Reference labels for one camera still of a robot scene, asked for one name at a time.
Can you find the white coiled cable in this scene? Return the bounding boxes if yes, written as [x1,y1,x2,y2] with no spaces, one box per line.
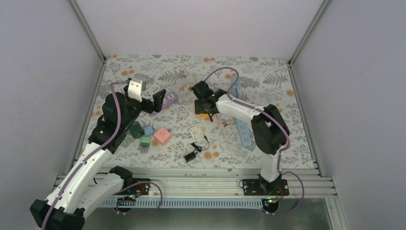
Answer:
[179,70,196,94]

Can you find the floral table mat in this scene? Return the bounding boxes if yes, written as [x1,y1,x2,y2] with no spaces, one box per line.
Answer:
[86,54,313,169]

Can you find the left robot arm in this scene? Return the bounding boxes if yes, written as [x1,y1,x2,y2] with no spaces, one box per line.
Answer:
[30,89,166,230]

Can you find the black power adapter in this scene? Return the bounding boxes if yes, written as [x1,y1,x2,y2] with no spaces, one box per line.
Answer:
[184,135,210,163]

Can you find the light green cube socket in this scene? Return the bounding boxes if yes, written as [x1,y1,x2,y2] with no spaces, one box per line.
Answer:
[140,136,151,148]

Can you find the blue power strip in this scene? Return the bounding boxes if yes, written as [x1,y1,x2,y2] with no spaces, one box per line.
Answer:
[236,119,252,147]

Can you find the pink cube socket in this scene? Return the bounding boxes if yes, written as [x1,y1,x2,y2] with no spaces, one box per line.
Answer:
[153,127,172,146]

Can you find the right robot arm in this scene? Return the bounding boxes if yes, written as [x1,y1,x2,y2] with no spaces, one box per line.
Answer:
[192,81,291,195]

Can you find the purple power strip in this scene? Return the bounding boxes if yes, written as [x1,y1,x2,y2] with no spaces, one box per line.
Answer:
[161,92,179,112]

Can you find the aluminium rail base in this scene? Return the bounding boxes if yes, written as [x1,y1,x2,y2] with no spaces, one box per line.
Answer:
[50,168,338,210]

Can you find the blue cube socket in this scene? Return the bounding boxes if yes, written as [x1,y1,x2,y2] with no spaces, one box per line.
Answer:
[143,126,154,137]

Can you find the white cube adapter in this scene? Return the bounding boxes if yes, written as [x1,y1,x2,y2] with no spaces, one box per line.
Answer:
[189,126,204,140]

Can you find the white power strip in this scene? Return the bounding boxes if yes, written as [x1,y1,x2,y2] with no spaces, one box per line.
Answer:
[142,83,160,99]

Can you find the pink round power socket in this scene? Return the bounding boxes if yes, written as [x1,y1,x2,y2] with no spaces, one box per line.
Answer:
[197,114,211,121]

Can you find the dark green cube socket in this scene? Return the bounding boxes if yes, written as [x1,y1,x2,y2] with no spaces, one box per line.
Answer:
[128,121,145,139]

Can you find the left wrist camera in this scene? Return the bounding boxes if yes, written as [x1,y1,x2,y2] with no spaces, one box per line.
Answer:
[127,78,146,102]

